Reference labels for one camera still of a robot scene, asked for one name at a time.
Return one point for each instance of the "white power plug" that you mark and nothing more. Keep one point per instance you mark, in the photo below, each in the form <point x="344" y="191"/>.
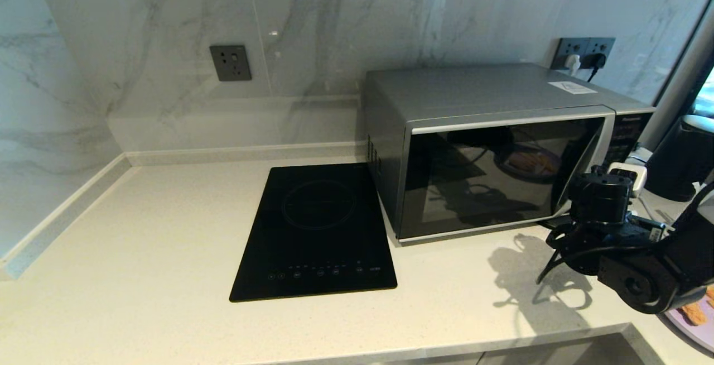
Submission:
<point x="573" y="64"/>

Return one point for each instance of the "french fry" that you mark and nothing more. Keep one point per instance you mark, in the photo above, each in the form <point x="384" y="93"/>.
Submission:
<point x="710" y="295"/>

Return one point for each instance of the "silver microwave oven body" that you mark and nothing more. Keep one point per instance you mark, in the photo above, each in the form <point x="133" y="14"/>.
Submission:
<point x="474" y="89"/>

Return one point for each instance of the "black induction cooktop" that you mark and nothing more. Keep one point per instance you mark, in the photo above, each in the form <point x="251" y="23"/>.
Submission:
<point x="318" y="231"/>

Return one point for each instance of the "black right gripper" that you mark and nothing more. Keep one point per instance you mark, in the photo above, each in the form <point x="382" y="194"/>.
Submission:
<point x="599" y="200"/>

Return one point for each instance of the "fried chicken piece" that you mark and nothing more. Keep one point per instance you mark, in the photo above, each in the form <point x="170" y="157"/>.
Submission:
<point x="693" y="313"/>

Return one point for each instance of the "lilac plate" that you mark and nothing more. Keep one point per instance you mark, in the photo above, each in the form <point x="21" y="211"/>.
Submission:
<point x="700" y="332"/>

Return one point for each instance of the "grey cabinet door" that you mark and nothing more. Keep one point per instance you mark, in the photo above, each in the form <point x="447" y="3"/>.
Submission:
<point x="446" y="360"/>
<point x="558" y="354"/>

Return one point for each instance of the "black kettle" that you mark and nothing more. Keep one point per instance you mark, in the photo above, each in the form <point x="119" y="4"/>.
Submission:
<point x="680" y="158"/>

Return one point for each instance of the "dark window frame post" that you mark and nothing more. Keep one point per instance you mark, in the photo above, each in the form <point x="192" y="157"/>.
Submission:
<point x="683" y="75"/>

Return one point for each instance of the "dark grey wall socket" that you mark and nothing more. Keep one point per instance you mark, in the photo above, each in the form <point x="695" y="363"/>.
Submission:
<point x="607" y="46"/>
<point x="562" y="47"/>
<point x="230" y="63"/>

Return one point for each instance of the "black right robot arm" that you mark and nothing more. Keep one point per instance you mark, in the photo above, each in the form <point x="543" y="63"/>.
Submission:
<point x="641" y="281"/>

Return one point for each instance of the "black power plug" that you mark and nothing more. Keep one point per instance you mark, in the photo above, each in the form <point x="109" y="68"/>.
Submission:
<point x="598" y="61"/>

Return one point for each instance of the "white paper sticker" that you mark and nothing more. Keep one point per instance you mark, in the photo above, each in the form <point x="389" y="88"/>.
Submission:
<point x="572" y="87"/>

